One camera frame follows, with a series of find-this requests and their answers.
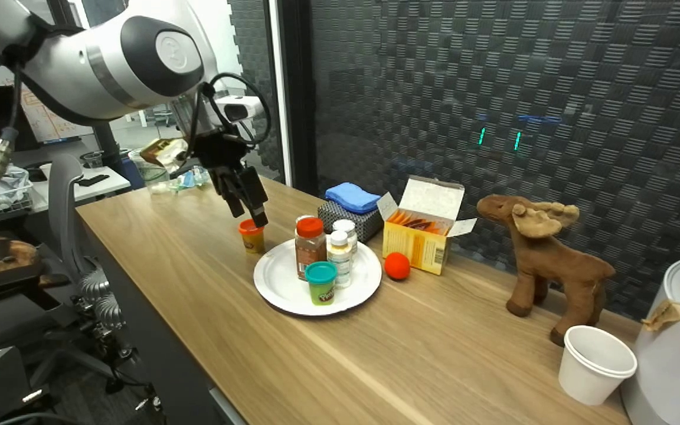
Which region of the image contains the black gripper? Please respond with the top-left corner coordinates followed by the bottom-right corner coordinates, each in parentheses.
top-left (193, 133), bottom-right (268, 228)

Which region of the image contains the yellow tub orange lid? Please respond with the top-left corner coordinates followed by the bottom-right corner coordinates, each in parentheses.
top-left (238, 220), bottom-right (264, 252)

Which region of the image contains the spice jar orange cap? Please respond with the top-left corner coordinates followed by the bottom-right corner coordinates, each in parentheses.
top-left (295, 215), bottom-right (326, 277)

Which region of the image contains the green tub teal lid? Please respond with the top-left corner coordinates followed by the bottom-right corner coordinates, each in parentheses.
top-left (304, 259), bottom-right (338, 305)

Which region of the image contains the white pill bottle blue label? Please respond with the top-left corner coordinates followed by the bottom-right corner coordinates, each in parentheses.
top-left (333, 220), bottom-right (356, 252)

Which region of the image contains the white bottle cream cap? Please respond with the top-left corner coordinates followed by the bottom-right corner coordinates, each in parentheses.
top-left (326, 231), bottom-right (354, 284)

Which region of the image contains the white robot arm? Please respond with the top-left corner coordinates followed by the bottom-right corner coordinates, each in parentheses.
top-left (0, 0), bottom-right (268, 228)

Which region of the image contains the white paper plate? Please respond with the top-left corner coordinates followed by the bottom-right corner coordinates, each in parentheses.
top-left (252, 239), bottom-right (382, 316)

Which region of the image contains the blue folded cloth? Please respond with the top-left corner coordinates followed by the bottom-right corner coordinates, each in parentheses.
top-left (326, 183), bottom-right (379, 215)

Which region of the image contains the grey sponge block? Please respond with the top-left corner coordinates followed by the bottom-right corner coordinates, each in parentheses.
top-left (318, 202), bottom-right (382, 242)

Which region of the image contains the red ball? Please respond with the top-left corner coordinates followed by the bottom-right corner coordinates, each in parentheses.
top-left (382, 252), bottom-right (411, 281)

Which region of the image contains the yellow open cardboard box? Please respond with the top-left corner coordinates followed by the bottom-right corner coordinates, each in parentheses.
top-left (378, 174), bottom-right (476, 275)

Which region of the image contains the brown plush moose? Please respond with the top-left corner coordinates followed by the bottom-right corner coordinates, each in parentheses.
top-left (476, 195), bottom-right (617, 344)

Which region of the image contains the white paper cup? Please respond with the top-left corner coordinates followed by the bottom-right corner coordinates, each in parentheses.
top-left (558, 326), bottom-right (637, 407)

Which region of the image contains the white bucket with items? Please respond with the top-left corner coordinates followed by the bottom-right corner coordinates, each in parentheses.
top-left (621, 259), bottom-right (680, 425)

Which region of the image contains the wrist camera with tape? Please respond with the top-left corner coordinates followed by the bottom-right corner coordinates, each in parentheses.
top-left (140, 138), bottom-right (189, 167)

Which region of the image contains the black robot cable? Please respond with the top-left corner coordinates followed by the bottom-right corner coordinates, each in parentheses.
top-left (195, 72), bottom-right (274, 152)

